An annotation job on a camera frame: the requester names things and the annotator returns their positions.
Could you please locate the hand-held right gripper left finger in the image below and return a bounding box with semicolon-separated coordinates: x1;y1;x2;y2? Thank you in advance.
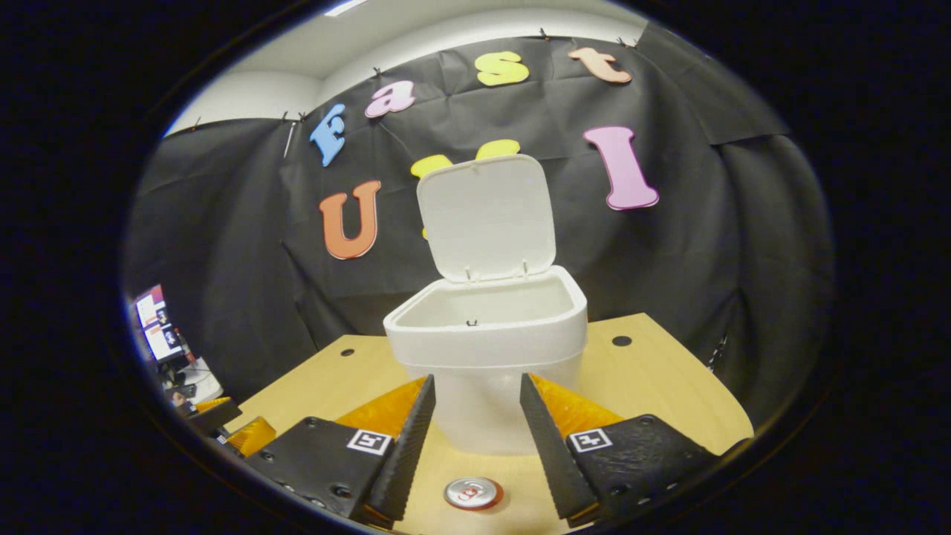
244;374;438;530

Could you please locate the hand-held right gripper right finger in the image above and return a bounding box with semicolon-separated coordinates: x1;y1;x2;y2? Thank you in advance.
519;372;720;530

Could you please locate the red pop can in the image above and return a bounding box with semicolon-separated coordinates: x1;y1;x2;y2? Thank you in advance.
444;476;505;512

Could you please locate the white desktop garbage bin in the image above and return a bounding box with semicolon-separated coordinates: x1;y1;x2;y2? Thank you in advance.
383;154;589;455

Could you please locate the wooden desktop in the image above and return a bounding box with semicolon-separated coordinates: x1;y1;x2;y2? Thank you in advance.
223;312;755;534

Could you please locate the white side table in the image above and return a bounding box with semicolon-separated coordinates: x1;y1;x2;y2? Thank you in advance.
167;357;224;406

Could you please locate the computer monitor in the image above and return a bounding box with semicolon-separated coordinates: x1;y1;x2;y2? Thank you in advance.
132;285;186;365

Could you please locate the black backdrop cloth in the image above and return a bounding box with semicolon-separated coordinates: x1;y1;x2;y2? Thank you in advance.
123;22;837;428

